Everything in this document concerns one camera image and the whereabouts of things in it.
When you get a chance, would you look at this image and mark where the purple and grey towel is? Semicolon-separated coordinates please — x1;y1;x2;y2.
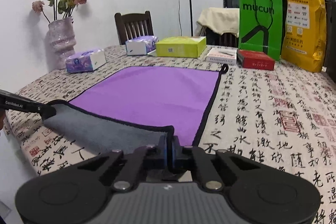
43;65;228;153

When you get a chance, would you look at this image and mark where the pink textured vase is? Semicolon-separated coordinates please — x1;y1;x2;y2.
46;17;76;69

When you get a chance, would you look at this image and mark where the purple tissue pack near vase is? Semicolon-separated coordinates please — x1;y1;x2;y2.
65;49;106;73

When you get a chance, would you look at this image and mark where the white flat box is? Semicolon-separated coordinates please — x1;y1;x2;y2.
206;47;237;65

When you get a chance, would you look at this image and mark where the yellow-green cardboard box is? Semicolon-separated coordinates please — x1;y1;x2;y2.
156;36;207;58

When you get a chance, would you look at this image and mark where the purple white tissue pack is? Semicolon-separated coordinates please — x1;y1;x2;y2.
125;35;159;56

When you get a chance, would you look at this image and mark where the red flat box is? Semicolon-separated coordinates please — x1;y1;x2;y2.
237;50;275;71

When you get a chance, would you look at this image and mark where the chair under cream cloth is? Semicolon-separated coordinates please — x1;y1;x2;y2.
205;27;239;48

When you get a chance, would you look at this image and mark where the dark wooden chair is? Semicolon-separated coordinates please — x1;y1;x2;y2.
114;11;154;45

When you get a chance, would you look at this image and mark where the cream cloth on chair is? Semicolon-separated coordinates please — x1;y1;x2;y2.
195;7;240;38

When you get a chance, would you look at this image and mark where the green mucun paper bag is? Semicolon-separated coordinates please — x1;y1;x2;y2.
239;0;283;61

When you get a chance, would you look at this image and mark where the yellow plastic bag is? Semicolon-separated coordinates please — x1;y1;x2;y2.
281;0;327;73

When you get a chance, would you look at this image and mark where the black paper bag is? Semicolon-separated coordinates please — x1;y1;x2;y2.
324;2;336;81

